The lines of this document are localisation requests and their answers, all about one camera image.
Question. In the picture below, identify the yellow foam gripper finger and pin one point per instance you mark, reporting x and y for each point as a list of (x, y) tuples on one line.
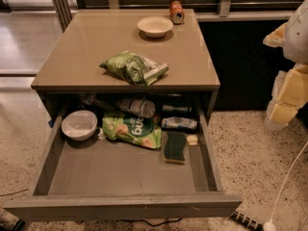
[(276, 38), (289, 94)]

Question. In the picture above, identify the green jalapeno chip bag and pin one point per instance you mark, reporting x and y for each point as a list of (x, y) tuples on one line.
[(135, 69)]

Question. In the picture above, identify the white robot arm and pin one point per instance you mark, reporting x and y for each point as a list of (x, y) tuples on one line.
[(295, 46)]

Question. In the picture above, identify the dark can in drawer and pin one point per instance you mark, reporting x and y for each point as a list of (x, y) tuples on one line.
[(175, 109)]

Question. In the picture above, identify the green snack bag in drawer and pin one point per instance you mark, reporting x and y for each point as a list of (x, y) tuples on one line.
[(139, 131)]

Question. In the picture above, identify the grey cabinet with top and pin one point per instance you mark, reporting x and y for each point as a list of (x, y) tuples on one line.
[(104, 51)]

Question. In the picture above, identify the white bowl in drawer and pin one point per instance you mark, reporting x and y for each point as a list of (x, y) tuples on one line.
[(79, 125)]

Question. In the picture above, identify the open grey top drawer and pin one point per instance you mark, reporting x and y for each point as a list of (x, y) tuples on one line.
[(97, 180)]

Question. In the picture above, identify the orange soda can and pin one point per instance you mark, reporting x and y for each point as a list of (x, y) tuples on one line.
[(176, 12)]

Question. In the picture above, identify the small yellow white item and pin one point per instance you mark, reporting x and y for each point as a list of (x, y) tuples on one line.
[(192, 140)]

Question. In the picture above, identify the white bowl on cabinet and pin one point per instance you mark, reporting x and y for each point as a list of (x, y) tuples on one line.
[(155, 26)]

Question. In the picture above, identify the black power strip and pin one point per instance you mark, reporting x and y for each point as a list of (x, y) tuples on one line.
[(245, 221)]

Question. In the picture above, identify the clear plastic water bottle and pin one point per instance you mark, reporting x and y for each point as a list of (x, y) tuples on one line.
[(138, 107)]

